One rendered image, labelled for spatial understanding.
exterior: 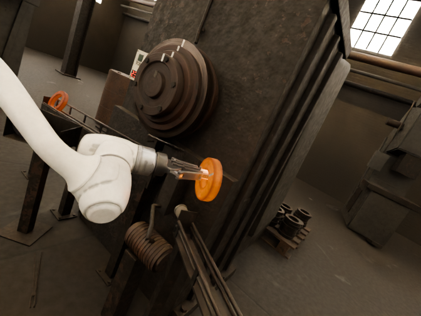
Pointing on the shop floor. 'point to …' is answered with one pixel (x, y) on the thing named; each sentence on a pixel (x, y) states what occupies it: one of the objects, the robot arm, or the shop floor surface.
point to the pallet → (287, 229)
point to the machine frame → (236, 115)
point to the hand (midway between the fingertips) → (209, 175)
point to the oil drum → (112, 94)
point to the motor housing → (135, 267)
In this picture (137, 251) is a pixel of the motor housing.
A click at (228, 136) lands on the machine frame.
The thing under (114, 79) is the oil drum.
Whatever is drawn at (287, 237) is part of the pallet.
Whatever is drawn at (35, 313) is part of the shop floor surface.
